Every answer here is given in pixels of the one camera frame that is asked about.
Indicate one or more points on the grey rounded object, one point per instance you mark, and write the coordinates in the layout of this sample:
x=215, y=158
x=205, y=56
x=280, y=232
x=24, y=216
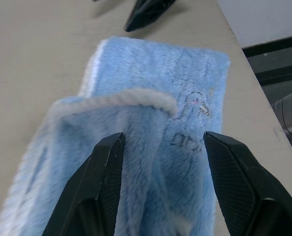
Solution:
x=291, y=115

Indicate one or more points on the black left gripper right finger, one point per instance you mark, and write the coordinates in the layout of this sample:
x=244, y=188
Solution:
x=236, y=186

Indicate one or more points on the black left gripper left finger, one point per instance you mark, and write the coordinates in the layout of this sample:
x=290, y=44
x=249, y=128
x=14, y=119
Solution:
x=91, y=186

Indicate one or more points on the black metal frame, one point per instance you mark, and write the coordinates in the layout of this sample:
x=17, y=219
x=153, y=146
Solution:
x=278, y=61

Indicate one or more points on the light blue fluffy towel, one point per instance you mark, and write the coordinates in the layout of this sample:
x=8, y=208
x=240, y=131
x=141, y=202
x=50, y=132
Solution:
x=148, y=73

